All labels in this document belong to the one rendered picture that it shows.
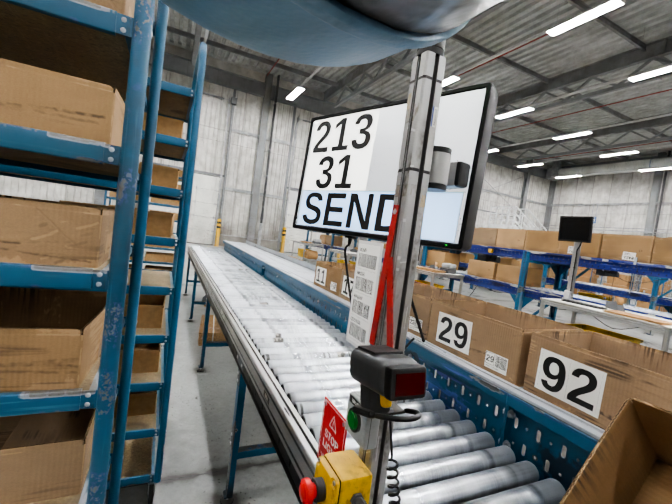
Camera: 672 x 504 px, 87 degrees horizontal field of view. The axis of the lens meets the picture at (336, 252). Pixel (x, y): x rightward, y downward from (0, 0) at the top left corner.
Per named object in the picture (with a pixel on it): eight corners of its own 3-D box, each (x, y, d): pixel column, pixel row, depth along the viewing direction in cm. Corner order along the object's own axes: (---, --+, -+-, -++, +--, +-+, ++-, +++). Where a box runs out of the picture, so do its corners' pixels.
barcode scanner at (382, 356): (386, 446, 45) (391, 361, 45) (343, 411, 55) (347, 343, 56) (427, 439, 47) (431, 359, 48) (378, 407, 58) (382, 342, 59)
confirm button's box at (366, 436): (341, 428, 62) (346, 390, 61) (356, 426, 63) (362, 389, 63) (360, 452, 56) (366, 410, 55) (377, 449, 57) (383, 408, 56)
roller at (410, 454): (319, 471, 81) (324, 454, 80) (482, 440, 104) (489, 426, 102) (327, 491, 77) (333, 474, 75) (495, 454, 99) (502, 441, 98)
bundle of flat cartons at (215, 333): (200, 325, 408) (201, 314, 408) (242, 326, 424) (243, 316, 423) (197, 345, 343) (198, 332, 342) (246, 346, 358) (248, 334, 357)
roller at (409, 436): (318, 471, 82) (310, 459, 86) (480, 440, 104) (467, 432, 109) (320, 448, 82) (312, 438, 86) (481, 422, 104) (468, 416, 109)
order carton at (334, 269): (312, 285, 242) (316, 260, 241) (350, 287, 255) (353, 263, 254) (338, 297, 207) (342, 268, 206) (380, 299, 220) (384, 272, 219)
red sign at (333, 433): (316, 456, 74) (324, 396, 73) (320, 455, 74) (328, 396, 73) (352, 515, 59) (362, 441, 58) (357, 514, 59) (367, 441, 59)
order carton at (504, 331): (425, 342, 137) (431, 298, 136) (480, 341, 149) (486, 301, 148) (514, 387, 101) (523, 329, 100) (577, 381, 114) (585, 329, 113)
